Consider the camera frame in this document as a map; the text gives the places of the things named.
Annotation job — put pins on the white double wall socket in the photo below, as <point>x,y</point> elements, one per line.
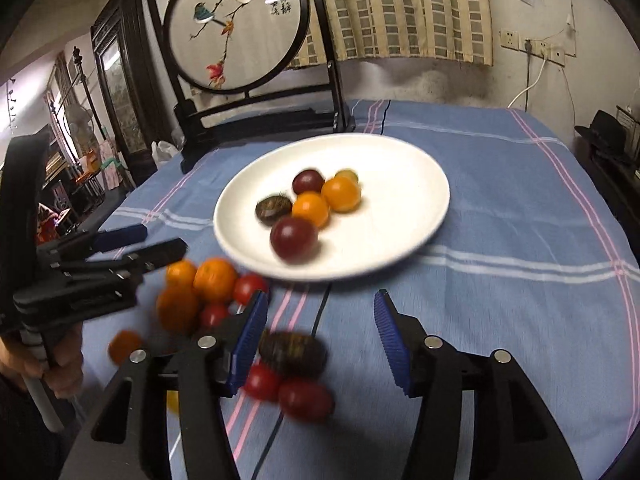
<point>547,51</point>

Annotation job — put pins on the white plastic bag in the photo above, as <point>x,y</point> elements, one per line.
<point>163,151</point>

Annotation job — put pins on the large dark green cherry tomato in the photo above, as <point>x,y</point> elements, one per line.
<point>295,354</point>

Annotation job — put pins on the black hat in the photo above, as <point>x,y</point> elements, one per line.
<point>605,132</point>

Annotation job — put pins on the white round plate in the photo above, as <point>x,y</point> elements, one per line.
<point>390,220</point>

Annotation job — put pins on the round embroidered bird screen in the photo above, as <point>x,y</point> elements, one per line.
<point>240,50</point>

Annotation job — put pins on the checkered beige curtain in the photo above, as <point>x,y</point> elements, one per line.
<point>400,10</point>

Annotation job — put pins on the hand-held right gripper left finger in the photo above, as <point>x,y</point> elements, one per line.
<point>248,341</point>

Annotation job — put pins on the orange cherry tomato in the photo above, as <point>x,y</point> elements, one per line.
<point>311,209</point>
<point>177,309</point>
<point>215,280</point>
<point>180,274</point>
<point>341,194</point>
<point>125,346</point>

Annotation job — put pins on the person's left forearm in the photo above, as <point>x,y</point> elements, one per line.
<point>22,435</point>

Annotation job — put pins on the person's left hand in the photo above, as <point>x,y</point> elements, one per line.
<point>65,365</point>

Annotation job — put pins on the yellow-green cherry tomato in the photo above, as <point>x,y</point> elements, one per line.
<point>347,175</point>

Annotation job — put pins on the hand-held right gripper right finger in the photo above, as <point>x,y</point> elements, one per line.
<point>393,345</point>

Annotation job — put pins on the dark side table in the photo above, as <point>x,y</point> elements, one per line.
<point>617,185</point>

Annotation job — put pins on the large dark red cherry tomato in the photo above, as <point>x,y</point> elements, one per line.
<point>294,239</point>

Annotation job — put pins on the blue striped tablecloth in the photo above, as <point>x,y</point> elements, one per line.
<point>500,270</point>

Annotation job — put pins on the dark wooden framed panel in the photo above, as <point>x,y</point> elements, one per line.
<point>122,90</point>

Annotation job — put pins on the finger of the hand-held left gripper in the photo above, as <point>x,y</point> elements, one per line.
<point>120,236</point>
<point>150,256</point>

